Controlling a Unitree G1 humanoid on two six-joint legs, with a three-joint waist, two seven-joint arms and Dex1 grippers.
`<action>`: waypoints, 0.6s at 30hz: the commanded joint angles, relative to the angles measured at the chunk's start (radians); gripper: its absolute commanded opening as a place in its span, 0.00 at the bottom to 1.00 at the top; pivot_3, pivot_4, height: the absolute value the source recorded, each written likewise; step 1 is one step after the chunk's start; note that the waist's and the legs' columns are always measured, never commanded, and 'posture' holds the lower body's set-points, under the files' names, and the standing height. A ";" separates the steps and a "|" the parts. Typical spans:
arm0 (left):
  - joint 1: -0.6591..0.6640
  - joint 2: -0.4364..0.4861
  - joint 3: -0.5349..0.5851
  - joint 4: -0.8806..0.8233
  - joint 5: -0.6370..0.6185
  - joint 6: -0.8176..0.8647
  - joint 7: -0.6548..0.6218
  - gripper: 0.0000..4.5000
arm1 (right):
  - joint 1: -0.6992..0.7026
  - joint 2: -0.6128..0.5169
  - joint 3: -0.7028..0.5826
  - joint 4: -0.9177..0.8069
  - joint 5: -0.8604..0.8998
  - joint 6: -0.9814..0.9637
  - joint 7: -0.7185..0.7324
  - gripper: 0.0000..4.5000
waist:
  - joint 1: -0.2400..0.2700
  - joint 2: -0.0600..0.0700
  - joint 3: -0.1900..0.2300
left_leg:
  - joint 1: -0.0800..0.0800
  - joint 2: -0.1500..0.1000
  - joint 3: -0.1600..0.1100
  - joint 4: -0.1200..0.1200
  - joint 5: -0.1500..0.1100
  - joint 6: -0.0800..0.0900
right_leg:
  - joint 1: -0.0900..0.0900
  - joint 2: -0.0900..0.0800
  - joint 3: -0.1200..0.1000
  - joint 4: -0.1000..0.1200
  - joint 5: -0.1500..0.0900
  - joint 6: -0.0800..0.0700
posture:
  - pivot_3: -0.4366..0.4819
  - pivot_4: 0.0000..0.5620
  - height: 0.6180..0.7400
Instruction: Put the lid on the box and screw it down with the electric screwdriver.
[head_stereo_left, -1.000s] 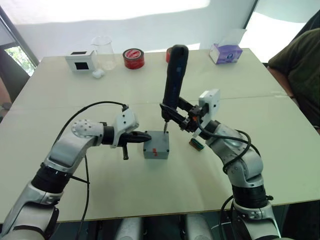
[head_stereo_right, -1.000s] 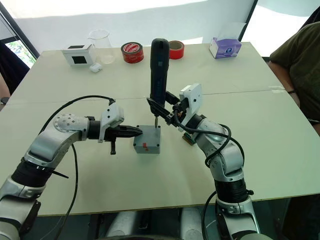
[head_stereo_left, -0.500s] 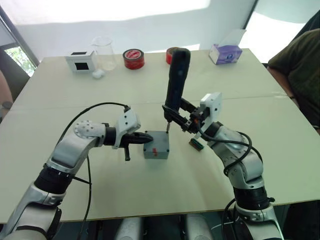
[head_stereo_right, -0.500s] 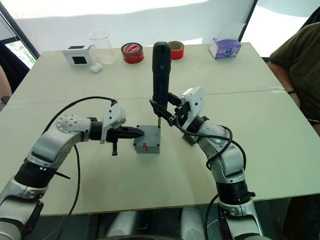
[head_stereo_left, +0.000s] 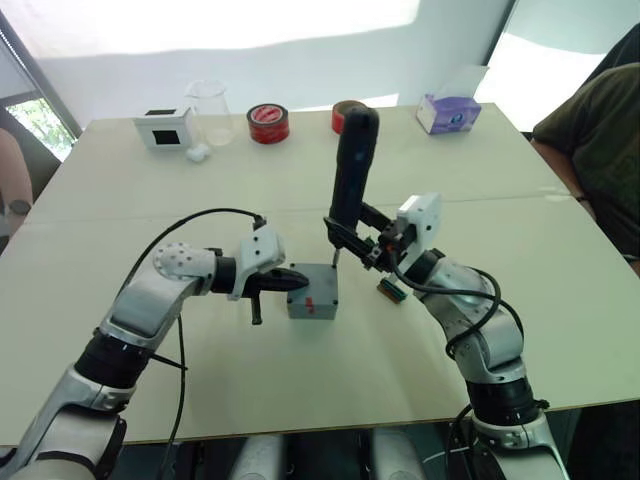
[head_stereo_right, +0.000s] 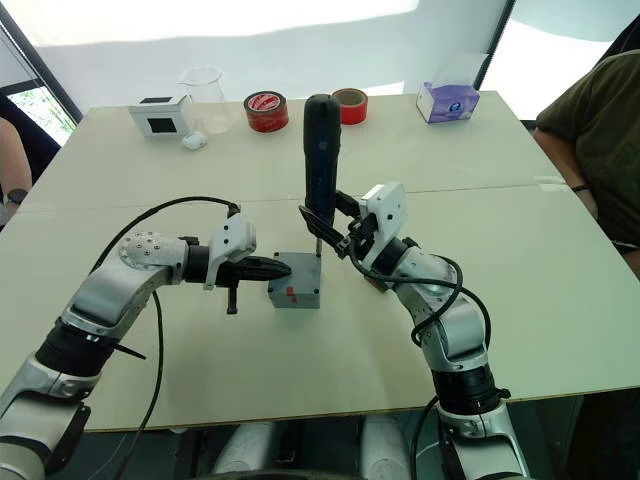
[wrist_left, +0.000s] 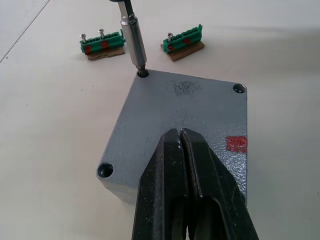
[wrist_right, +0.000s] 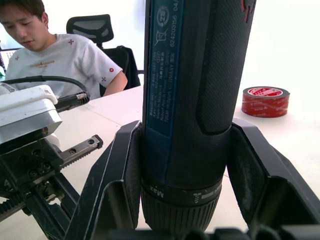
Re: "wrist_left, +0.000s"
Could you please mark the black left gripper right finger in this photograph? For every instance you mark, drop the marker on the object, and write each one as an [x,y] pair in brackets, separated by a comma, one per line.
[220,200]

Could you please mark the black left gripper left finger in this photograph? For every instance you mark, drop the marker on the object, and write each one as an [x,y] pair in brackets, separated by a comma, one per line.
[160,190]

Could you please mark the grey metal box lid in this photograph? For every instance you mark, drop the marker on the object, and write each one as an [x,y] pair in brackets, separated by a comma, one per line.
[155,112]

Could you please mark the electric screwdriver with silver bit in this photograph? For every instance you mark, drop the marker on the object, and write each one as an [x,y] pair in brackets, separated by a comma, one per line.
[133,42]

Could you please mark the red sticker on lid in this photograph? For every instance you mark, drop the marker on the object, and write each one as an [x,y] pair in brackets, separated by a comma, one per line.
[236,143]

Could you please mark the green plastic screw holder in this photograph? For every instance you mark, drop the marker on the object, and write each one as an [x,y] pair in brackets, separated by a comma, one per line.
[110,41]
[182,41]

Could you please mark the silver cross-head screw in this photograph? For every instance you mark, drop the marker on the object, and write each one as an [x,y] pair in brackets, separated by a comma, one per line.
[170,35]
[101,32]
[83,37]

